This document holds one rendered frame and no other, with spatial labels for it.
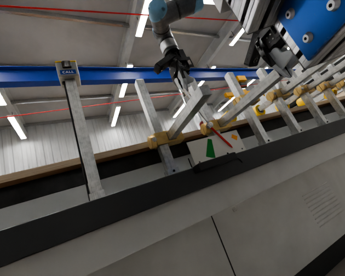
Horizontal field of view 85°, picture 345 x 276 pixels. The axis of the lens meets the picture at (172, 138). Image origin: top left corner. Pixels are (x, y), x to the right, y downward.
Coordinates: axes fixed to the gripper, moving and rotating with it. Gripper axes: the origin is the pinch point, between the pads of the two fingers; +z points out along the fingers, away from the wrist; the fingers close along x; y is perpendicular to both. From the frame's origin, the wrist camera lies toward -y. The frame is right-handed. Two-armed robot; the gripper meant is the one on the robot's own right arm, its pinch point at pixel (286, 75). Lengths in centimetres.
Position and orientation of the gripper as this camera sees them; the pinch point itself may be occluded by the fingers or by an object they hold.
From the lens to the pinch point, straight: 65.8
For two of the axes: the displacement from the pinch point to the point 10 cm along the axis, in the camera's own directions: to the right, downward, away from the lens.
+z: 3.5, 8.9, -2.9
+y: 3.1, -4.0, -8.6
